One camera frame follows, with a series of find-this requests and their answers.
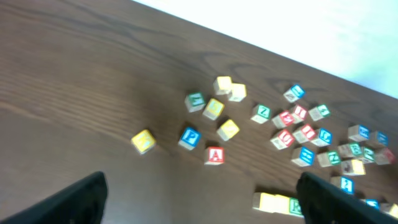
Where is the blue D block right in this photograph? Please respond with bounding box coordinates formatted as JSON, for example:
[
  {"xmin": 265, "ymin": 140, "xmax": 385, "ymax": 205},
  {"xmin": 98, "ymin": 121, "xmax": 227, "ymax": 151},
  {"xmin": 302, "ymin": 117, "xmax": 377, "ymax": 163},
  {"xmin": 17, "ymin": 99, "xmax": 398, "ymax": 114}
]
[{"xmin": 366, "ymin": 131, "xmax": 389, "ymax": 148}]

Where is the yellow block beside green L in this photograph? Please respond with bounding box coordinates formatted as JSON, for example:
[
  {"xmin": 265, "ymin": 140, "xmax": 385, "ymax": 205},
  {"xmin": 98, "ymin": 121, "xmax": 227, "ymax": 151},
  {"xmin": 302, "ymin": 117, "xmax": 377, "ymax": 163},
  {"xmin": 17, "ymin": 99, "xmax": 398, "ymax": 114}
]
[{"xmin": 202, "ymin": 98, "xmax": 224, "ymax": 120}]

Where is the red i block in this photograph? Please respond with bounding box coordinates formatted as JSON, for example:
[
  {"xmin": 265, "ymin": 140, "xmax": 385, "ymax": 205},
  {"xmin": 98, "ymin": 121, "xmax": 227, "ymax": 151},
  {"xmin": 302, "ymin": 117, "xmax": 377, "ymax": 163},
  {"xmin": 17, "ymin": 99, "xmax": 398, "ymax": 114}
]
[
  {"xmin": 289, "ymin": 104, "xmax": 308, "ymax": 124},
  {"xmin": 292, "ymin": 124, "xmax": 316, "ymax": 144}
]

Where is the green N block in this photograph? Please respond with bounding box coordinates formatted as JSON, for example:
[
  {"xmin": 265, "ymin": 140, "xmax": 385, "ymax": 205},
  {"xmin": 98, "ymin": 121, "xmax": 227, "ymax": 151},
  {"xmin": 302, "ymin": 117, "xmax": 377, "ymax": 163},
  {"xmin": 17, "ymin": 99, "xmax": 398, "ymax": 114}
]
[{"xmin": 317, "ymin": 151, "xmax": 341, "ymax": 167}]

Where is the red U block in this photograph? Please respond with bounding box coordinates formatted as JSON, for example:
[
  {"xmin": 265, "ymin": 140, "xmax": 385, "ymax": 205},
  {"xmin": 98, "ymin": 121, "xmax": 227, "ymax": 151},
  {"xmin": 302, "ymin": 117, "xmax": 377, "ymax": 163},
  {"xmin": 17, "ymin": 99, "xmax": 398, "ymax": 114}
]
[{"xmin": 270, "ymin": 129, "xmax": 295, "ymax": 150}]

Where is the green R block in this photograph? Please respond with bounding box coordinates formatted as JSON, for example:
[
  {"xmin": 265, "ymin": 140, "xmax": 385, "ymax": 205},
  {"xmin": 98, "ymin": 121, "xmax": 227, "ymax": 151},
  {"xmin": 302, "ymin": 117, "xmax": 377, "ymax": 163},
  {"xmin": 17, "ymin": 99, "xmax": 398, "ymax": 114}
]
[{"xmin": 289, "ymin": 198, "xmax": 303, "ymax": 217}]

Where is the yellow G block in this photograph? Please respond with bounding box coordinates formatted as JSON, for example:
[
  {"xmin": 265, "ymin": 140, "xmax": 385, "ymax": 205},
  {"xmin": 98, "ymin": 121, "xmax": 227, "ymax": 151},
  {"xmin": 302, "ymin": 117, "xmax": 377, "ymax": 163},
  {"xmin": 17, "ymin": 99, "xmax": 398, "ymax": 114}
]
[{"xmin": 341, "ymin": 159, "xmax": 366, "ymax": 176}]

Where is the blue block top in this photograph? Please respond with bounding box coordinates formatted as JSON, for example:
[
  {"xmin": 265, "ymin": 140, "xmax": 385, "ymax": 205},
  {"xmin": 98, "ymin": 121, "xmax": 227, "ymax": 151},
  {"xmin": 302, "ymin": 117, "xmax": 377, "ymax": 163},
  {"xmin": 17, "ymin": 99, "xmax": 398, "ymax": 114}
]
[{"xmin": 283, "ymin": 85, "xmax": 305, "ymax": 103}]

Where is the yellow block far left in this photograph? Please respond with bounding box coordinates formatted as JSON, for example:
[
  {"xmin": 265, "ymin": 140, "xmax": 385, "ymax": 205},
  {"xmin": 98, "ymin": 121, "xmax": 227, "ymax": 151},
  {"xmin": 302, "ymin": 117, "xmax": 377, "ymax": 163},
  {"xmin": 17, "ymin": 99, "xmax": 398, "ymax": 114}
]
[{"xmin": 131, "ymin": 129, "xmax": 156, "ymax": 155}]

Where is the red A block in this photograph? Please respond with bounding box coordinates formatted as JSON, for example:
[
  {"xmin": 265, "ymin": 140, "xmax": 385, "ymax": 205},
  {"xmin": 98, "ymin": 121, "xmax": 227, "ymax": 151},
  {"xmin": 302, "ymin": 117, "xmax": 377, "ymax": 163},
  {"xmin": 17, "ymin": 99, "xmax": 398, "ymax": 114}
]
[{"xmin": 204, "ymin": 146, "xmax": 225, "ymax": 166}]

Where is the red M block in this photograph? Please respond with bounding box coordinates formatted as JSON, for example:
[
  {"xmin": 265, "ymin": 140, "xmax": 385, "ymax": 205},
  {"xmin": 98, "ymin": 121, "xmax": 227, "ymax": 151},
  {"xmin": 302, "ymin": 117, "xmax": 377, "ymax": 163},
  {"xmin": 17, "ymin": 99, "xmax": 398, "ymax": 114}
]
[{"xmin": 374, "ymin": 147, "xmax": 396, "ymax": 165}]

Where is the blue 2 block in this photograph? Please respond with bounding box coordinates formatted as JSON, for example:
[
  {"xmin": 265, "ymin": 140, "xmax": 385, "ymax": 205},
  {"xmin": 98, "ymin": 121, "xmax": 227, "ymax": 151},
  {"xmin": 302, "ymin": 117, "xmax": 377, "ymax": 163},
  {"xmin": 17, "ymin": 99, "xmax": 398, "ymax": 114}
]
[{"xmin": 330, "ymin": 176, "xmax": 354, "ymax": 195}]

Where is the yellow S block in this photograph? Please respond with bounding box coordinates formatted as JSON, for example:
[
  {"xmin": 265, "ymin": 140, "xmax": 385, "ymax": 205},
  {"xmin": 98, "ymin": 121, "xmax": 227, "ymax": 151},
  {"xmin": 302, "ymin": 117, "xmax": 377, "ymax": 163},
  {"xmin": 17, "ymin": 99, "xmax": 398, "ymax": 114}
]
[{"xmin": 228, "ymin": 83, "xmax": 247, "ymax": 102}]

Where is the yellow block far right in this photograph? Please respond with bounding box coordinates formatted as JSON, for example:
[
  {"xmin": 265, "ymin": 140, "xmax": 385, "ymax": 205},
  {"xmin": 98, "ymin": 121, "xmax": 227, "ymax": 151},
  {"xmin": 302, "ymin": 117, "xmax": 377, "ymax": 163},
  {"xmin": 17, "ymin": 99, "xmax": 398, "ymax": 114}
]
[{"xmin": 380, "ymin": 203, "xmax": 398, "ymax": 219}]

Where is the yellow block centre left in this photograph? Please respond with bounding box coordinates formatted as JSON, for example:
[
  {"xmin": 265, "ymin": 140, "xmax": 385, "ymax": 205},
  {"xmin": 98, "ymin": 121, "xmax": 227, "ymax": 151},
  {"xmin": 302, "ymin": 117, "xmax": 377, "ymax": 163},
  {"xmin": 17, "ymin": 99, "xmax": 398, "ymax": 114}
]
[{"xmin": 216, "ymin": 119, "xmax": 240, "ymax": 141}]

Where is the blue P block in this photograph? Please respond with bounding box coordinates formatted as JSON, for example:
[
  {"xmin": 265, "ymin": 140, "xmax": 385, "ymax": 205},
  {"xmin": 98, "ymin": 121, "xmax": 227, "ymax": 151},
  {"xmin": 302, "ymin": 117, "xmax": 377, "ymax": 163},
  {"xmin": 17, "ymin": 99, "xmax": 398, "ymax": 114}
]
[{"xmin": 178, "ymin": 127, "xmax": 201, "ymax": 151}]

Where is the yellow block top left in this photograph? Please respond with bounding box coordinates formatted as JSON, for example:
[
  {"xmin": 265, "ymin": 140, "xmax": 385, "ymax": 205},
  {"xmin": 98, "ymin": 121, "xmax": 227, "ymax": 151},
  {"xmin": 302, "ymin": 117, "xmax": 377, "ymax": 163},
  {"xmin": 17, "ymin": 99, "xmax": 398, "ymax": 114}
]
[{"xmin": 213, "ymin": 76, "xmax": 232, "ymax": 95}]

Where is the green B block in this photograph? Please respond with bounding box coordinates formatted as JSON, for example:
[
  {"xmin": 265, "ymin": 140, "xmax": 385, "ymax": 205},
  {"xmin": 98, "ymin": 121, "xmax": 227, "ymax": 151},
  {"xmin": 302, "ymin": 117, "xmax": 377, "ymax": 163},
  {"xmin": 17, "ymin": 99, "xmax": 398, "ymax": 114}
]
[{"xmin": 337, "ymin": 142, "xmax": 363, "ymax": 159}]

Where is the green 4 block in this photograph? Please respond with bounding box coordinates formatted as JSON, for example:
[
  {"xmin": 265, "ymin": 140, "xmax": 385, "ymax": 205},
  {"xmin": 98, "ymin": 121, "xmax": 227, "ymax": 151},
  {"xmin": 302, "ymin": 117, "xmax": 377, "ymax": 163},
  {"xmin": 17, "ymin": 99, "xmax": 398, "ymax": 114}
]
[{"xmin": 308, "ymin": 105, "xmax": 331, "ymax": 121}]

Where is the yellow O block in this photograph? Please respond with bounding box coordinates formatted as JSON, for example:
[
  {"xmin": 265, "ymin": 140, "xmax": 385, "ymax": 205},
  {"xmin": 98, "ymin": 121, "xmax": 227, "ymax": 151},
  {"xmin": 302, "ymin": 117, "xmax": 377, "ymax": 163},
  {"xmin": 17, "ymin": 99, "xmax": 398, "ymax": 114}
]
[{"xmin": 274, "ymin": 194, "xmax": 290, "ymax": 215}]

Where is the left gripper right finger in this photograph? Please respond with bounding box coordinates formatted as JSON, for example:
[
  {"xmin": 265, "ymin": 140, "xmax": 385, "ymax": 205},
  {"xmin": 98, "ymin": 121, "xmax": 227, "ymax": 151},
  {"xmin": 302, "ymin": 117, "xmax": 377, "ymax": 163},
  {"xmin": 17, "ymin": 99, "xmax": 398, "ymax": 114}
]
[{"xmin": 296, "ymin": 172, "xmax": 397, "ymax": 224}]

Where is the blue 5 block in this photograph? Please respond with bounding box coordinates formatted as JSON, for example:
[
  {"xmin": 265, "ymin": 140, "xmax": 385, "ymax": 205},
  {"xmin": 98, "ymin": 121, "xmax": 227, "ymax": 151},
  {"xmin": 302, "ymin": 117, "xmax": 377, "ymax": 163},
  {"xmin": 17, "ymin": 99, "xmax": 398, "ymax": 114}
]
[{"xmin": 348, "ymin": 124, "xmax": 370, "ymax": 142}]

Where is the yellow C block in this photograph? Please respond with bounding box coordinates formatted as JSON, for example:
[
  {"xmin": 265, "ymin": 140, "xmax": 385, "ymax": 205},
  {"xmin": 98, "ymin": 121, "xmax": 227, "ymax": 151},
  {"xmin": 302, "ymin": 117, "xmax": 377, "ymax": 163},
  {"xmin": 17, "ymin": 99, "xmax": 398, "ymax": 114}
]
[{"xmin": 252, "ymin": 192, "xmax": 275, "ymax": 213}]

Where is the blue D block centre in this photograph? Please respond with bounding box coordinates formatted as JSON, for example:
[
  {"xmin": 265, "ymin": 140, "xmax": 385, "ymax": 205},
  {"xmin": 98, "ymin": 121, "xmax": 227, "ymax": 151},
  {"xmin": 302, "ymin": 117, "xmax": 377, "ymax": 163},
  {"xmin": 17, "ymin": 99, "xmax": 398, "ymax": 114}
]
[{"xmin": 310, "ymin": 128, "xmax": 333, "ymax": 147}]

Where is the red I block upper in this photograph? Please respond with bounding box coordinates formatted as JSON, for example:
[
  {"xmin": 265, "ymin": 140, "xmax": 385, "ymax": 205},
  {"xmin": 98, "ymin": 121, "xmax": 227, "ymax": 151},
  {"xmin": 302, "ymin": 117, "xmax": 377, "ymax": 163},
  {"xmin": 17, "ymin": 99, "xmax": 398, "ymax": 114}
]
[{"xmin": 289, "ymin": 104, "xmax": 308, "ymax": 124}]

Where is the green J block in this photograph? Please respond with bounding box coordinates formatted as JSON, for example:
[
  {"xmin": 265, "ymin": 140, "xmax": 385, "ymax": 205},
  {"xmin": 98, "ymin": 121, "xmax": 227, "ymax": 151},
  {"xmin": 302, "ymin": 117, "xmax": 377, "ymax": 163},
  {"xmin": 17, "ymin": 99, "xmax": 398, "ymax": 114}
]
[{"xmin": 358, "ymin": 146, "xmax": 374, "ymax": 164}]

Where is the blue H block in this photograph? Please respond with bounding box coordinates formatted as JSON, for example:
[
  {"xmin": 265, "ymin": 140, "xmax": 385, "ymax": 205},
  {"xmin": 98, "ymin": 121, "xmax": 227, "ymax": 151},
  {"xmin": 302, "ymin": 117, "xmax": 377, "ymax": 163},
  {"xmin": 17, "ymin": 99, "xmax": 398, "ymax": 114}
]
[{"xmin": 291, "ymin": 146, "xmax": 315, "ymax": 167}]

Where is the red E block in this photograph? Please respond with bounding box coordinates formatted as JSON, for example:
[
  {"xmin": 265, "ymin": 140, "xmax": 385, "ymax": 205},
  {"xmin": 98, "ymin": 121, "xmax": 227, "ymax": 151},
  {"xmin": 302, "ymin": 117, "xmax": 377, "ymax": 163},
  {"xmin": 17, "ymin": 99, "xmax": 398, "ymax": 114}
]
[{"xmin": 272, "ymin": 110, "xmax": 294, "ymax": 129}]

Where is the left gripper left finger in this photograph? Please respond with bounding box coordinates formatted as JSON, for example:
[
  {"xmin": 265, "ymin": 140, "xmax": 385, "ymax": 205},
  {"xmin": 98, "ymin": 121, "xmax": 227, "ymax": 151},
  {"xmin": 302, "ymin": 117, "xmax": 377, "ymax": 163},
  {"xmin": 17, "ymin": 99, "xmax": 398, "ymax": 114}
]
[{"xmin": 1, "ymin": 171, "xmax": 108, "ymax": 224}]

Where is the red I block lower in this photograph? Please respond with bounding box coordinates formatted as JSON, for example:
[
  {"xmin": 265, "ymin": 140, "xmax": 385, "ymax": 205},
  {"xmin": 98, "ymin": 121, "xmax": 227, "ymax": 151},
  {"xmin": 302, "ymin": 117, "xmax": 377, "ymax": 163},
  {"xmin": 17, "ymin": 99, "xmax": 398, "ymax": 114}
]
[{"xmin": 292, "ymin": 124, "xmax": 316, "ymax": 144}]

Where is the green Z block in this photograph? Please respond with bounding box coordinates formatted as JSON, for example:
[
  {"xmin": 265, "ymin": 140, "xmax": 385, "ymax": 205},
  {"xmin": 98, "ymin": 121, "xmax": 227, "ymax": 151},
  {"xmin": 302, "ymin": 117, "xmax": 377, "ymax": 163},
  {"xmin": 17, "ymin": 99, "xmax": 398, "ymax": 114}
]
[{"xmin": 251, "ymin": 104, "xmax": 271, "ymax": 124}]

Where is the blue T block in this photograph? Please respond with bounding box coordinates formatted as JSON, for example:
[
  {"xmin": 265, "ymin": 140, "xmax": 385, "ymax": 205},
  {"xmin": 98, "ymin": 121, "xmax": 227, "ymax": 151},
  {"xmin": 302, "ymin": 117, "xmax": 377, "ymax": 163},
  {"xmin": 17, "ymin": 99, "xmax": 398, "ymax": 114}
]
[{"xmin": 361, "ymin": 199, "xmax": 379, "ymax": 210}]

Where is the blue d block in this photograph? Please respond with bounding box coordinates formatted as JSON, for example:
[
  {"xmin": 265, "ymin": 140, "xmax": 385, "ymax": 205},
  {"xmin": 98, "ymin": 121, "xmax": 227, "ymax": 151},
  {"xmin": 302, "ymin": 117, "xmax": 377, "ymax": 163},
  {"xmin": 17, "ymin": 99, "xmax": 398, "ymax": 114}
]
[
  {"xmin": 310, "ymin": 128, "xmax": 333, "ymax": 147},
  {"xmin": 366, "ymin": 131, "xmax": 389, "ymax": 148}
]

